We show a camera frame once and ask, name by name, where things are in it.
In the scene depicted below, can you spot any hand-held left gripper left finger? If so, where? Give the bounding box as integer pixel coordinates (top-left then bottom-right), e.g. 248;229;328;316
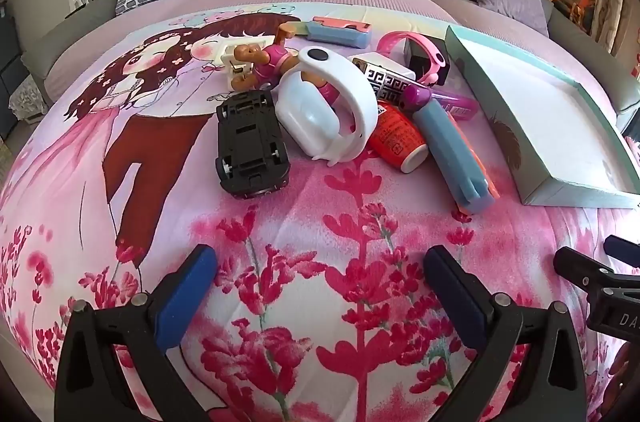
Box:
52;243;218;422

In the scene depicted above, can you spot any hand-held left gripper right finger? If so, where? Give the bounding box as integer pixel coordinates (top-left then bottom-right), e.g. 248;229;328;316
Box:
423;245;588;422

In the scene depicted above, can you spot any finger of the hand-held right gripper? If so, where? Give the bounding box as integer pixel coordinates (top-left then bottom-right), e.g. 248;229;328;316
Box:
603;235;640;259
554;246;618;290

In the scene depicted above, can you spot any blue-grey utility knife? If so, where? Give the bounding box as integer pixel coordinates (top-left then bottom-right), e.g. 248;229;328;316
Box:
412;101;501;223

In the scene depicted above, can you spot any teal cardboard tray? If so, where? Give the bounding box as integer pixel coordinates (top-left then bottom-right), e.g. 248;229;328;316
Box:
444;25;640;209

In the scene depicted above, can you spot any black toy car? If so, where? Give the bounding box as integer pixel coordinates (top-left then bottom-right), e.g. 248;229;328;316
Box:
215;90;292;200

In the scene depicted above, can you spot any red bottle white cap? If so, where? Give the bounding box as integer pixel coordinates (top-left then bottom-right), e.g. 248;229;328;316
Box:
369;99;431;174

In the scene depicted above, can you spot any purple pink tube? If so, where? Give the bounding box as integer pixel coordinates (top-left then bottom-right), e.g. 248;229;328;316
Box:
404;83;479;119

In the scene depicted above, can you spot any white wristband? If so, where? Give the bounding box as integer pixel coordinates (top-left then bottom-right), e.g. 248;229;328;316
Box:
276;46;378;165

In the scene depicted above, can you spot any cream plastic clamp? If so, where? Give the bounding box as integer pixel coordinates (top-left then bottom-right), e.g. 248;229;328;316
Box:
220;44;266;93

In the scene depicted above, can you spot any black power adapter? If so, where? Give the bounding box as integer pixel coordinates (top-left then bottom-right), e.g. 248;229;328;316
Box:
404;37;451;78

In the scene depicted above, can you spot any brown toy dog pink outfit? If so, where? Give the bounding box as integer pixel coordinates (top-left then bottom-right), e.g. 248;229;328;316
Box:
232;22;347;104

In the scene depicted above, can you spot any pink wristwatch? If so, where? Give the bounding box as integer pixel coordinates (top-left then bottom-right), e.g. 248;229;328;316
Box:
376;31;449;87

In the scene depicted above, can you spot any pink and teal utility knife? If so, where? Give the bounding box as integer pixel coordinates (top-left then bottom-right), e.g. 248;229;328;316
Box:
295;16;373;48

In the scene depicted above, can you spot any printed cartoon blanket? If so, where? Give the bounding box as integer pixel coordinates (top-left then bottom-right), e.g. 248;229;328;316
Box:
0;2;640;422

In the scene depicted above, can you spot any patterned beige curtain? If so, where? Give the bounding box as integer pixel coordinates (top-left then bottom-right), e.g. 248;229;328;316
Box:
560;0;640;78

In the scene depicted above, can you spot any orange backpack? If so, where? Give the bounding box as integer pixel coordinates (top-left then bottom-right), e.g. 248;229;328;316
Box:
550;0;598;33

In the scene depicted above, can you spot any white lace cloth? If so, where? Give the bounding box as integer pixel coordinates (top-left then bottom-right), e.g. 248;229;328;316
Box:
7;77;51;123

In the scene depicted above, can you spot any dark grey cabinet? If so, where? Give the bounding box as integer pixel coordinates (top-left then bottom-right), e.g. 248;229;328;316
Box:
0;0;31;143

